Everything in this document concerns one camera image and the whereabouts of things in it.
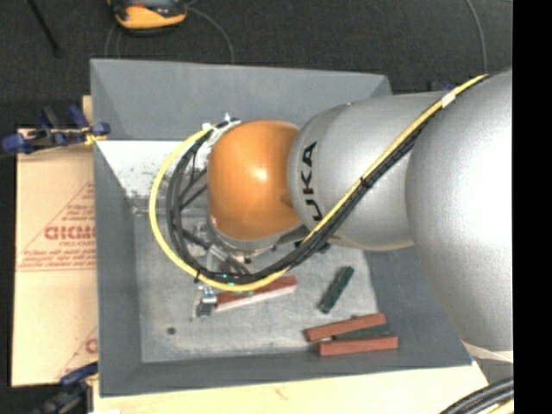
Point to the dark green flat block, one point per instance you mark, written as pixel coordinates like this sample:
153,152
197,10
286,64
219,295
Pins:
337,289
366,334

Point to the red-brown flat block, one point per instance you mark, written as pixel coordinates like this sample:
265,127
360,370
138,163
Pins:
345,327
263,292
358,346

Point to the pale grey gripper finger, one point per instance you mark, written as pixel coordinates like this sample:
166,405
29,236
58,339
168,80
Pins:
207,303

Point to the brown cardboard board, red print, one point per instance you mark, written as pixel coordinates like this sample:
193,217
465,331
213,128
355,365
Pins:
52,309

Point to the grey metal bin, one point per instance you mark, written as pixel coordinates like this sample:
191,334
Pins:
129,240

